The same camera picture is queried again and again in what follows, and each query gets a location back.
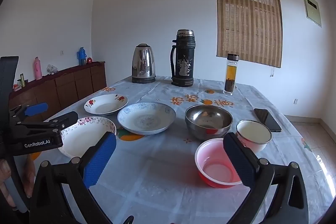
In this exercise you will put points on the white and red enamel cup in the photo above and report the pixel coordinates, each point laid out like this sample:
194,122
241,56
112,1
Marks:
253,132

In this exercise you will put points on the printed plastic tablecloth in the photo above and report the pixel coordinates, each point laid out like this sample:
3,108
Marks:
157,161

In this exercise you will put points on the brown wooden sideboard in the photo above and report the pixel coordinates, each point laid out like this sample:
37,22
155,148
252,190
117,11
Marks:
65,87

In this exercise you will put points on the red flower white plate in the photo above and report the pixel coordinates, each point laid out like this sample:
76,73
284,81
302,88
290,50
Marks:
105,106

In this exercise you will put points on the pink thermos bottle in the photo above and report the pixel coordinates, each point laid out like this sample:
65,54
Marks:
38,69

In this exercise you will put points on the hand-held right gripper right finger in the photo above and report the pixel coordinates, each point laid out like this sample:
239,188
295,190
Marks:
241,163

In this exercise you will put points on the red plastic bowl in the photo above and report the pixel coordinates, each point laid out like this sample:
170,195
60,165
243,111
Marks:
215,169

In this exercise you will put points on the stainless steel bowl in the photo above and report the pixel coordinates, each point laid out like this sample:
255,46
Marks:
207,119

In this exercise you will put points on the bamboo window blind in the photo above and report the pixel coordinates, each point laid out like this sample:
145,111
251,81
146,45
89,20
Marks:
246,19

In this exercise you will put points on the pink flower white plate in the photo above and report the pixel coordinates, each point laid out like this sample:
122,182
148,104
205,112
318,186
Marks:
78,140

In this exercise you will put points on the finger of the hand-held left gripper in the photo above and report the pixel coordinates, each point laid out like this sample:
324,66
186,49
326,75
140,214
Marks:
67,119
36,109

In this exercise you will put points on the stainless steel electric kettle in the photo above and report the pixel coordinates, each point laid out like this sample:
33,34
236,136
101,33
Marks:
143,64

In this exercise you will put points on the blue patterned plate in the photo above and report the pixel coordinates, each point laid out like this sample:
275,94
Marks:
145,117

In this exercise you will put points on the small green bottle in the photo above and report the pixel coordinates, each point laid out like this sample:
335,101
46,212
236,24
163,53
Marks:
22,81

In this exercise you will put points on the small clear glass ornament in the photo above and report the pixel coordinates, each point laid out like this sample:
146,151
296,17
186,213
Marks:
51,69

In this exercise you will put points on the black smartphone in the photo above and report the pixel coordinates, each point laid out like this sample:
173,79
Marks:
267,120

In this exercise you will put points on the blue thermos bottle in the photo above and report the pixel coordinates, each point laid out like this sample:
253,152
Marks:
82,56

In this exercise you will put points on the pale green wall panel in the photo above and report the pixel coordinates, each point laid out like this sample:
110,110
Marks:
312,8

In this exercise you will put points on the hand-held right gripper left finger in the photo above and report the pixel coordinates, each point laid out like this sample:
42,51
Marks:
99,158

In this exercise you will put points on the glass tea bottle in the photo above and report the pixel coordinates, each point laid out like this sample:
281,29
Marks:
231,77

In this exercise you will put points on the worn black thermos flask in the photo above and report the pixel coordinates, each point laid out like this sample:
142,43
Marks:
185,61

